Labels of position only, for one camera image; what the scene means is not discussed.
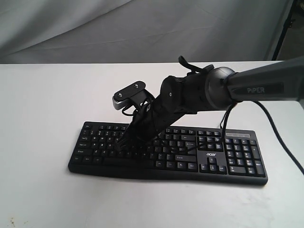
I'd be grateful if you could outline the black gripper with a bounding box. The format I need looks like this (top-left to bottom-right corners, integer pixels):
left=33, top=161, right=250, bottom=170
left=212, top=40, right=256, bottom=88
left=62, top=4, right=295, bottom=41
left=114, top=76, right=197, bottom=151

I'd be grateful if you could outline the black Acer keyboard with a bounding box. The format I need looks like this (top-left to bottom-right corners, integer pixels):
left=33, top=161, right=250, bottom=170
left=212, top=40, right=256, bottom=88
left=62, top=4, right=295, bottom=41
left=68, top=122, right=268, bottom=186

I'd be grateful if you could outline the grey backdrop cloth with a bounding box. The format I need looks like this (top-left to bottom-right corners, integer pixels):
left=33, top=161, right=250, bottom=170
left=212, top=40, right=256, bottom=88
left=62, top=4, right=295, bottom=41
left=0, top=0, right=292, bottom=64

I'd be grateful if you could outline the black metal stand pole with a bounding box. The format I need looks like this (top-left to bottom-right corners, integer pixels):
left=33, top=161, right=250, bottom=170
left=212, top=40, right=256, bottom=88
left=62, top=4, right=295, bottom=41
left=271, top=0, right=304, bottom=61

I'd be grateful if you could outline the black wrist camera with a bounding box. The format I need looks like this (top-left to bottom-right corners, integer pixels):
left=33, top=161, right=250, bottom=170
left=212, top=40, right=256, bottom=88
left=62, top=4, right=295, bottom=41
left=112, top=81, right=154, bottom=111

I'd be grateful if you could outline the black USB cable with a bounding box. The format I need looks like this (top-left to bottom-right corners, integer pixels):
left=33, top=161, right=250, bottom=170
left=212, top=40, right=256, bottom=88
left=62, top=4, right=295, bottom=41
left=219, top=111, right=228, bottom=130

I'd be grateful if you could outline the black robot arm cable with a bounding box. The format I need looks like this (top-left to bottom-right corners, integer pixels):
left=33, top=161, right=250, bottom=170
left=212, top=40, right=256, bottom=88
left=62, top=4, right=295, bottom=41
left=219, top=99, right=304, bottom=175

